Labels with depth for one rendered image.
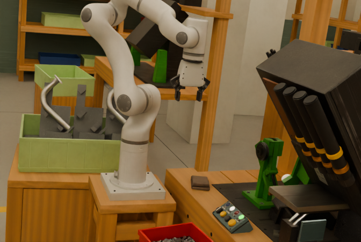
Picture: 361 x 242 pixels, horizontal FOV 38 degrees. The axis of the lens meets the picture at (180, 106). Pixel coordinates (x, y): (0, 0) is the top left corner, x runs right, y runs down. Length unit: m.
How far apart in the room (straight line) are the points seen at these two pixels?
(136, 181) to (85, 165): 0.42
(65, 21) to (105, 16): 5.95
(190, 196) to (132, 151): 0.30
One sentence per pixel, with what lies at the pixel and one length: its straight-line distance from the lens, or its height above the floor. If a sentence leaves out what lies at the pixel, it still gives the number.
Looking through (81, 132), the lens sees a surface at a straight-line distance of 2.80.
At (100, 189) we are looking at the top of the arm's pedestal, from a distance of 2.27.
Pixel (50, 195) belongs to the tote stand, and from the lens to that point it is 2.51.
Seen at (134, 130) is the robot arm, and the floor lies 1.13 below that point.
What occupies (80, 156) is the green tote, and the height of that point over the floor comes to 0.87.
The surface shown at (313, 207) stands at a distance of 1.67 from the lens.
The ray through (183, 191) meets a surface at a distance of 2.24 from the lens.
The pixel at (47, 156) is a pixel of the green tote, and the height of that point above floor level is 0.87.
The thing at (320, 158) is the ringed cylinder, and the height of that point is 1.30.
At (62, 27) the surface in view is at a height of 0.85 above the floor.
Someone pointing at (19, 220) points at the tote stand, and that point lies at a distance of 2.57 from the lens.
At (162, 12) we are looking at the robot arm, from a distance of 2.04.
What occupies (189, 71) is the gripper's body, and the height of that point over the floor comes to 1.41.
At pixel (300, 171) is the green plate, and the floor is 1.14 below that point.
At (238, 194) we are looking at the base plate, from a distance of 2.25.
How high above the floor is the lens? 1.75
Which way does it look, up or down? 14 degrees down
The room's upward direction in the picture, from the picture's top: 7 degrees clockwise
